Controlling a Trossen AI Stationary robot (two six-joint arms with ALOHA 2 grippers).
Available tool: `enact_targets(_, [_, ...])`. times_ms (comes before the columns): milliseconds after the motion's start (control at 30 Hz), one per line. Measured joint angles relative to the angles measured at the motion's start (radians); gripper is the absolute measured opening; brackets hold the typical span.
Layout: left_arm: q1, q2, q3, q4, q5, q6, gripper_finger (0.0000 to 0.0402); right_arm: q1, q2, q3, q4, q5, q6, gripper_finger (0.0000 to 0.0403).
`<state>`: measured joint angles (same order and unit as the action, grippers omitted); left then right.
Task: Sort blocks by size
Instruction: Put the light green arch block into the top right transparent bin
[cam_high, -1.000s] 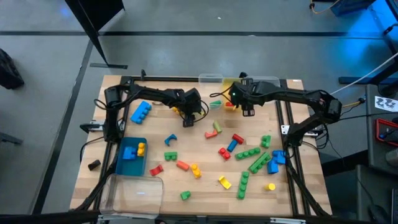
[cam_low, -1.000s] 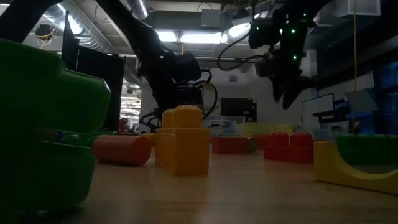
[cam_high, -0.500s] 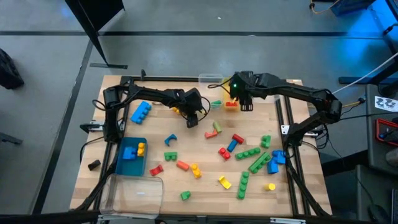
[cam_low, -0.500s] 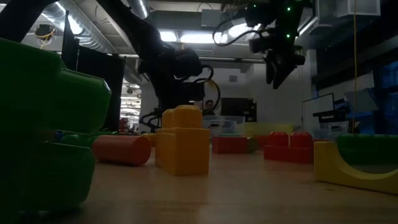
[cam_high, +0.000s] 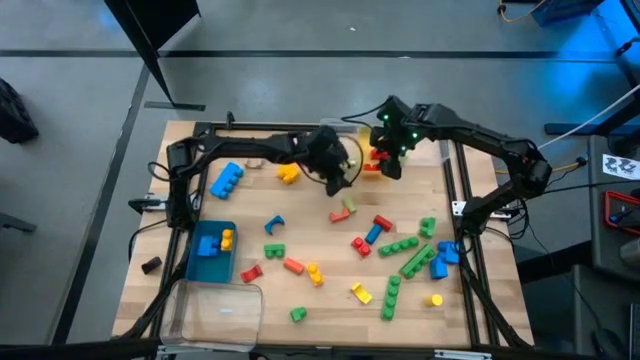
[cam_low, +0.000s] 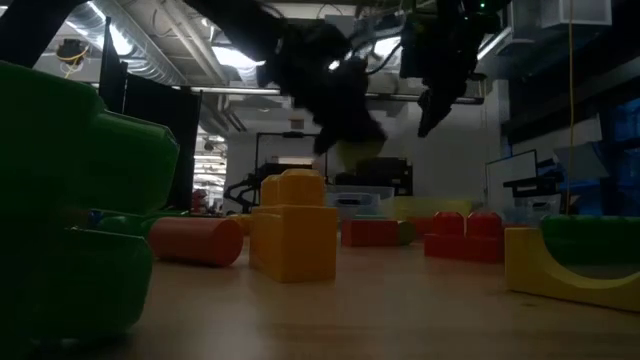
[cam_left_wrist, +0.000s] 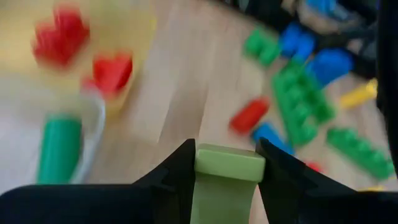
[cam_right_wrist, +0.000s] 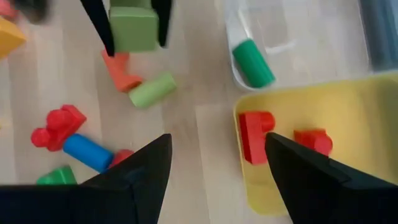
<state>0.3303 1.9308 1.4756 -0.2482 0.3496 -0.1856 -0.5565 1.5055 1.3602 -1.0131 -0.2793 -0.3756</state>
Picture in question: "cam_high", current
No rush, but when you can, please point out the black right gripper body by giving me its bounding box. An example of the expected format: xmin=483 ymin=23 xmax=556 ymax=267
xmin=370 ymin=94 xmax=427 ymax=157

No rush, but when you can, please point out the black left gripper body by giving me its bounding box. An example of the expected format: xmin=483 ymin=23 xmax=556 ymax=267
xmin=298 ymin=124 xmax=352 ymax=184

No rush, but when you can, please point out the yellow four-stud block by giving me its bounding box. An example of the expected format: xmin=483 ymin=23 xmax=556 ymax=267
xmin=276 ymin=163 xmax=302 ymax=185

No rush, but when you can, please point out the red two-stud block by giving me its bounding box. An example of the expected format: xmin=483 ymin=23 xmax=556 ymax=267
xmin=350 ymin=236 xmax=373 ymax=259

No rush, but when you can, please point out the blue arch block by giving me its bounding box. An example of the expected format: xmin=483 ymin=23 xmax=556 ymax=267
xmin=263 ymin=214 xmax=286 ymax=236

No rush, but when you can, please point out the long green four-stud block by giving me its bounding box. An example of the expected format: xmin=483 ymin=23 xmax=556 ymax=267
xmin=380 ymin=274 xmax=403 ymax=322
xmin=377 ymin=235 xmax=420 ymax=259
xmin=398 ymin=243 xmax=437 ymax=280

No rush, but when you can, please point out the long blue four-stud block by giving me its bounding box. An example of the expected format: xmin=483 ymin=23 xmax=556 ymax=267
xmin=208 ymin=160 xmax=246 ymax=201

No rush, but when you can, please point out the yellow arch block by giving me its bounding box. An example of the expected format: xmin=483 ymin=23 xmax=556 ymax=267
xmin=350 ymin=282 xmax=374 ymax=305

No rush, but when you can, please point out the red arch block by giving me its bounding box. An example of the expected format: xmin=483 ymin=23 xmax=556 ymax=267
xmin=239 ymin=264 xmax=264 ymax=284

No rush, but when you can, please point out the yellow plastic bin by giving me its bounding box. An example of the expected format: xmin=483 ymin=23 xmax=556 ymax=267
xmin=357 ymin=125 xmax=389 ymax=180

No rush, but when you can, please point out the blue plastic bin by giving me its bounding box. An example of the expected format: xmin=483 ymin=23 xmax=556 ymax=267
xmin=184 ymin=219 xmax=239 ymax=285

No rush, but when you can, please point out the large clear plastic bin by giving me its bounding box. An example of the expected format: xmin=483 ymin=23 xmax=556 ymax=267
xmin=159 ymin=278 xmax=265 ymax=353

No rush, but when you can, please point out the blue box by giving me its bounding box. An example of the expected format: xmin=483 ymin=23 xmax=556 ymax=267
xmin=530 ymin=0 xmax=606 ymax=27

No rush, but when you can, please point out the red-framed device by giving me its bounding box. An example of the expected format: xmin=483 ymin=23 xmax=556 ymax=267
xmin=603 ymin=189 xmax=640 ymax=237

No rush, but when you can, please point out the black side desk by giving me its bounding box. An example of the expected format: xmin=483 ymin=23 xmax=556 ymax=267
xmin=587 ymin=134 xmax=640 ymax=271

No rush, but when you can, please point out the black partition board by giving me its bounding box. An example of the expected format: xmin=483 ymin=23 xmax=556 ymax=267
xmin=103 ymin=0 xmax=206 ymax=112

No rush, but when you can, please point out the paper with black marks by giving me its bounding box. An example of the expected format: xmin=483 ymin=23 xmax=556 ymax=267
xmin=601 ymin=153 xmax=640 ymax=181

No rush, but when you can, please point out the black computer mouse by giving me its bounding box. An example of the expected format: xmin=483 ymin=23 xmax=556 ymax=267
xmin=592 ymin=327 xmax=626 ymax=360

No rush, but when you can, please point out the black front beam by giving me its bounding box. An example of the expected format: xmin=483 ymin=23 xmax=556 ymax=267
xmin=0 ymin=338 xmax=161 ymax=360

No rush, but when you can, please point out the black bag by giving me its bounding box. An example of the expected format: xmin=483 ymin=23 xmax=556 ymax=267
xmin=0 ymin=77 xmax=40 ymax=145

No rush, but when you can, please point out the grey chair leg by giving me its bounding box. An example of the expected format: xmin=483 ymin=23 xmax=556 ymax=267
xmin=0 ymin=211 xmax=39 ymax=234

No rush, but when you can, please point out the yellow cable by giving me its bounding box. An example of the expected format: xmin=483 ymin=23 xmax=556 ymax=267
xmin=497 ymin=0 xmax=549 ymax=24
xmin=548 ymin=158 xmax=587 ymax=175

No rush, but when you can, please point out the black clamp bracket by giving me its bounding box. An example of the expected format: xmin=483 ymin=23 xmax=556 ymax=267
xmin=127 ymin=197 xmax=171 ymax=215

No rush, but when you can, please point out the white cable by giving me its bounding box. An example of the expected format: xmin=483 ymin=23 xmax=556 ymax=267
xmin=537 ymin=82 xmax=640 ymax=151

